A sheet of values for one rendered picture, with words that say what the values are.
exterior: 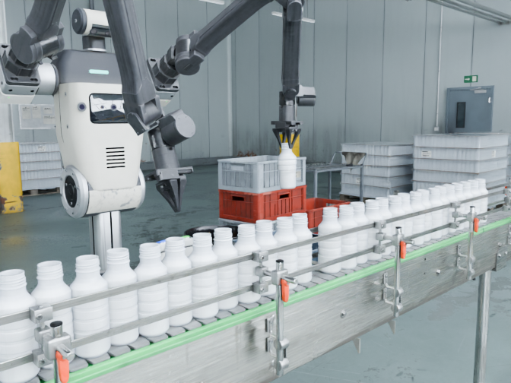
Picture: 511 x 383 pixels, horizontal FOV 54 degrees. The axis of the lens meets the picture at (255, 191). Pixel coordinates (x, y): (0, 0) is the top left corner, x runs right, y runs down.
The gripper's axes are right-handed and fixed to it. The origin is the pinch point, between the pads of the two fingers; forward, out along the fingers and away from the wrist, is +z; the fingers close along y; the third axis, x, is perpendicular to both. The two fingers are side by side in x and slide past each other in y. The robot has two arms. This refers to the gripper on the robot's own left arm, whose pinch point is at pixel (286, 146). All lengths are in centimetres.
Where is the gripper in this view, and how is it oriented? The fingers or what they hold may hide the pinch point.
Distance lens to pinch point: 181.2
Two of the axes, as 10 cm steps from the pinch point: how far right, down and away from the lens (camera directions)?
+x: -7.0, 1.1, -7.1
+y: -7.2, -1.0, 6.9
